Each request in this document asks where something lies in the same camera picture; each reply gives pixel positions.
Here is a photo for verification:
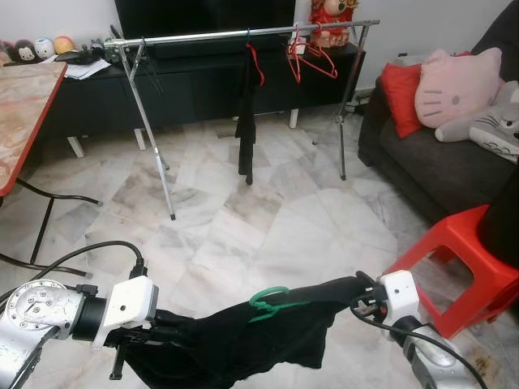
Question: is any green plastic hanger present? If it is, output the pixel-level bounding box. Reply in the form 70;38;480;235
248;285;315;323

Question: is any plain black garment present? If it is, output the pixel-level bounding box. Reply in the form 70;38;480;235
120;276;367;389

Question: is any red plastic stool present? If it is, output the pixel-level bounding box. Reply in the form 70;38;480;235
385;204;519;340

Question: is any dark grey fabric sofa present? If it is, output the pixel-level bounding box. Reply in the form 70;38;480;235
358;0;519;229

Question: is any black plastic bucket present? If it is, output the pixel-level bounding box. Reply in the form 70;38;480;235
478;174;519;268

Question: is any red cushion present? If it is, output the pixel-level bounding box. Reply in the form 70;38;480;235
381;62;425;139

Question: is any grey Totoro plush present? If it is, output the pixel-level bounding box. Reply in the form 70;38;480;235
435;81;519;163

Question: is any pink cat face pillow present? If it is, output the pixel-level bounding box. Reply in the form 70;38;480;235
414;47;505;129

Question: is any grey cloth bundle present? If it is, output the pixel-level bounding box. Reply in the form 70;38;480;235
389;50;443;67

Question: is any black television console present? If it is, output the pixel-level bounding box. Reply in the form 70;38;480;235
20;41;367;159

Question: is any white paper stack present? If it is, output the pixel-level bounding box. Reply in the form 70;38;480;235
61;58;112;80

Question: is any red laughing Buddha statue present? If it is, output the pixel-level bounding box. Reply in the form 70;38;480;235
309;0;358;48

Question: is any black soundbar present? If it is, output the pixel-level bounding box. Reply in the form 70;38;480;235
152;39;289;59

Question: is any steel clothes rack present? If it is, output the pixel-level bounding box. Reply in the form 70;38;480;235
104;19;380;221

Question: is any orange round plush toy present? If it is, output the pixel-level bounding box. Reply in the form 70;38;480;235
53;34;76;56

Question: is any white round plush toy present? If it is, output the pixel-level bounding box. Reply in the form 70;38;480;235
34;37;56;59

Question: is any black flat television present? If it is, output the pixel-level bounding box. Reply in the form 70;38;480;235
114;0;298;41

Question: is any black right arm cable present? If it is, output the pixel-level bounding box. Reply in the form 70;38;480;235
350;300;487;389

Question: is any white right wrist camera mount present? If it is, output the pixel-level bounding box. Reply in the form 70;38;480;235
380;270;421;323

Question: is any black garment with red strap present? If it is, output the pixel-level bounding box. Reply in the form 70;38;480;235
234;41;267;186

